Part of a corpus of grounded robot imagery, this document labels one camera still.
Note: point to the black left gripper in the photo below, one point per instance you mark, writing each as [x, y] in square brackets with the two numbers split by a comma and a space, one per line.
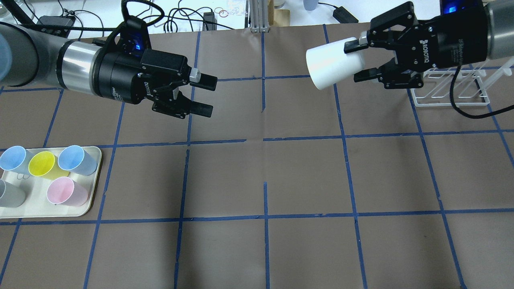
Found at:
[120, 80]

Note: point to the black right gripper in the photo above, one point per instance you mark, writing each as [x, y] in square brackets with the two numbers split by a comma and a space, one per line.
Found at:
[461, 44]

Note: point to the white ikea cup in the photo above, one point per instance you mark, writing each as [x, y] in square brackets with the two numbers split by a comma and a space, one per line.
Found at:
[329, 64]

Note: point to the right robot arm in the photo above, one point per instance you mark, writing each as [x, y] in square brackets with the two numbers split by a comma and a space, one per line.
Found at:
[500, 29]

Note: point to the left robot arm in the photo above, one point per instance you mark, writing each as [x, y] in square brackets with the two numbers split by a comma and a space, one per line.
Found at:
[30, 57]

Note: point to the blue cup on side table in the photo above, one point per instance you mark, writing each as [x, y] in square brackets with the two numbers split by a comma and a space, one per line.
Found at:
[310, 5]

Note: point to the blue cup front left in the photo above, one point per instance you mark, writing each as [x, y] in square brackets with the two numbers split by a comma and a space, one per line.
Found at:
[75, 159]

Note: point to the pink cup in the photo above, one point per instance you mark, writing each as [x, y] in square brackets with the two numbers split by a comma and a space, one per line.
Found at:
[65, 191]

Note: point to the yellow cup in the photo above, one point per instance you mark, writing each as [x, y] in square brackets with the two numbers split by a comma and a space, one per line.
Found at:
[45, 165]

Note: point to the light blue cup right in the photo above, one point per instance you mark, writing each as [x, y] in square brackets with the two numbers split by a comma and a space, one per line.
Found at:
[16, 159]

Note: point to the grey cup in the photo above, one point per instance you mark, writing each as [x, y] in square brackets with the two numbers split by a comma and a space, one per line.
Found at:
[11, 196]

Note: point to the black power adapter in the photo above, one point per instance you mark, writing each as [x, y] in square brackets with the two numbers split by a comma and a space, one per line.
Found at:
[343, 16]

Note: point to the wooden mug tree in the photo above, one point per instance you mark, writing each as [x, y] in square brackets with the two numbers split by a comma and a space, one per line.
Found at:
[277, 15]

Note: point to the beige tray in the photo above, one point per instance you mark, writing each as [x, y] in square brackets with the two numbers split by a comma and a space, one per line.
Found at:
[36, 204]

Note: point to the white wire cup rack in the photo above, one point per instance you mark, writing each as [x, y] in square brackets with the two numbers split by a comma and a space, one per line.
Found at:
[472, 86]

